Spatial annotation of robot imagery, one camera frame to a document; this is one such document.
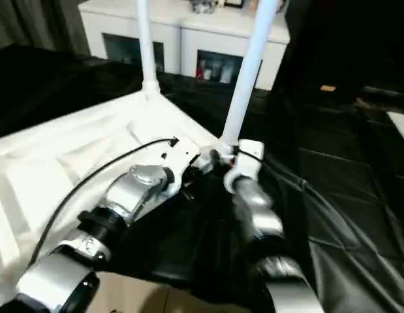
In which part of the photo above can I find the white plastic table leg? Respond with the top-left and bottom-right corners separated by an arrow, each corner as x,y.
136,0 -> 162,97
218,0 -> 281,148

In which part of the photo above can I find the small grey object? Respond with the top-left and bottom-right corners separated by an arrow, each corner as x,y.
191,0 -> 217,14

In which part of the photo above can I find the black work mat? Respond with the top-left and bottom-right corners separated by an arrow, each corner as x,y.
0,42 -> 404,313

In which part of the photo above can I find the white cabinet with glass doors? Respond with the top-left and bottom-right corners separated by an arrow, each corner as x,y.
79,0 -> 291,92

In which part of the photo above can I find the flat white board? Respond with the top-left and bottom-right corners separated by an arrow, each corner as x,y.
387,111 -> 404,148

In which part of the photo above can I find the grey curtain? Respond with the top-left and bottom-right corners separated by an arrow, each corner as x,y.
0,0 -> 86,54

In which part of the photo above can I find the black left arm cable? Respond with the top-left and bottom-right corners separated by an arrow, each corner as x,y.
28,136 -> 180,269

